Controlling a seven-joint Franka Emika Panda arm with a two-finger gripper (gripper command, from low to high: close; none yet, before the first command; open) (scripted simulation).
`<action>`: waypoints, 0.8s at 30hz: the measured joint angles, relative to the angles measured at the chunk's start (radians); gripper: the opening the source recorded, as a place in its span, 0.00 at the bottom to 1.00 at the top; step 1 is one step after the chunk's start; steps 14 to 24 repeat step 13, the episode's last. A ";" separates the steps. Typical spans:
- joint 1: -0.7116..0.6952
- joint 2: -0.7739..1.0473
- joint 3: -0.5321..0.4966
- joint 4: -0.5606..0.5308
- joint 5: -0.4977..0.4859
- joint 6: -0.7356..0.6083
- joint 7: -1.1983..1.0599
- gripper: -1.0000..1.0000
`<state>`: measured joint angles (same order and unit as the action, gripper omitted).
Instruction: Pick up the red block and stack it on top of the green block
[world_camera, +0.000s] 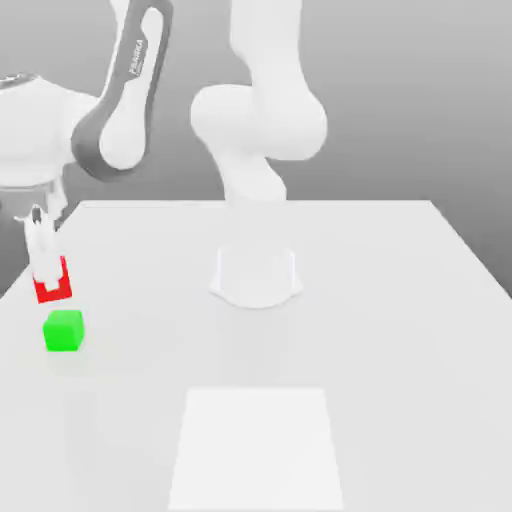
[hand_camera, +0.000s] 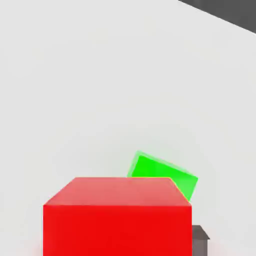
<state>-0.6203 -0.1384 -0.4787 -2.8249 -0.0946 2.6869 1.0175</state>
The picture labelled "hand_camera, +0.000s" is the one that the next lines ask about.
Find small red cube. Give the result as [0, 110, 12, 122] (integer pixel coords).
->
[42, 176, 193, 256]

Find small green cube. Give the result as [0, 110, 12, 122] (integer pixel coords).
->
[126, 150, 199, 202]

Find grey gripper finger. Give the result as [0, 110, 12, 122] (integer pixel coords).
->
[191, 224, 211, 256]

